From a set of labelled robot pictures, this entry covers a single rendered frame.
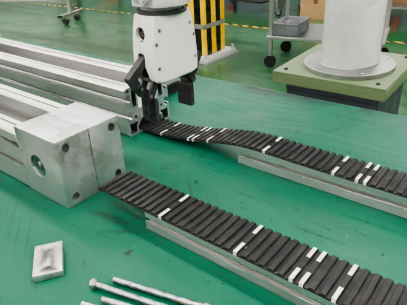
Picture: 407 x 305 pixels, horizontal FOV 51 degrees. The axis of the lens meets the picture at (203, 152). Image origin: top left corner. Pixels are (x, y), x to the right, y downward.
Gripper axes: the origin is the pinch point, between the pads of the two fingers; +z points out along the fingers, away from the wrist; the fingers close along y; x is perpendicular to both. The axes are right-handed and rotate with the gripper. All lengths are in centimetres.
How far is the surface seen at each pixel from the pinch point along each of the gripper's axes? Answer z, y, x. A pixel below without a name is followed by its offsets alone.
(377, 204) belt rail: 4.6, -1.8, -35.2
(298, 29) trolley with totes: 51, 269, 112
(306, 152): 1.8, 0.7, -24.3
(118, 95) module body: -1.9, -4.8, 6.7
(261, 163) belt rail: 4.2, -1.8, -18.8
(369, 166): 1.9, 1.8, -32.5
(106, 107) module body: 1.0, -4.8, 10.4
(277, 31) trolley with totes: 53, 263, 128
